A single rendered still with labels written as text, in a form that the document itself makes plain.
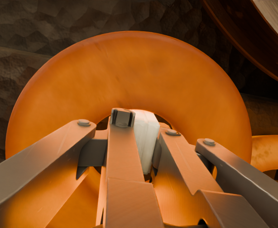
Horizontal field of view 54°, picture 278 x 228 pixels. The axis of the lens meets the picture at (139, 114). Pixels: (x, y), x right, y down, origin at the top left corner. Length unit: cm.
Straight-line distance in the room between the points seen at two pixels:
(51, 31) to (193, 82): 21
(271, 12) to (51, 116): 15
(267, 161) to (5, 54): 26
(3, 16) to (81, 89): 21
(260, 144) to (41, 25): 26
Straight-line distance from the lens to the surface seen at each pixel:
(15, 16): 35
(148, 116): 15
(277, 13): 20
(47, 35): 33
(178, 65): 16
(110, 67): 16
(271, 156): 29
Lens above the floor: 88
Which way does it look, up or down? 10 degrees down
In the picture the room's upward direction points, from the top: 11 degrees clockwise
